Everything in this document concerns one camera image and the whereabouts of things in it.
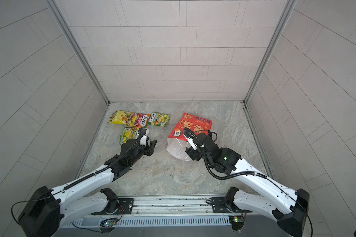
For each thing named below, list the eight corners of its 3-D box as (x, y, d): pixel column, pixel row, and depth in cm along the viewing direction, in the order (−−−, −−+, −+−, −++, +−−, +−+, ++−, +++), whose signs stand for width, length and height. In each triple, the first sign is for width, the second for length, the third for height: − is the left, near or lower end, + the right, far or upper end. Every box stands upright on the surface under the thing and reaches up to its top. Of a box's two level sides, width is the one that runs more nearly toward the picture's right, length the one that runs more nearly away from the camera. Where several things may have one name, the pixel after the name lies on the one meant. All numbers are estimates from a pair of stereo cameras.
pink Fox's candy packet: (129, 127, 103) (127, 124, 101) (132, 115, 110) (131, 112, 108) (147, 127, 104) (147, 124, 101) (150, 115, 110) (149, 112, 108)
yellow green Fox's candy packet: (148, 126, 104) (147, 123, 101) (153, 114, 111) (152, 111, 108) (166, 128, 103) (165, 125, 100) (169, 117, 110) (169, 113, 107)
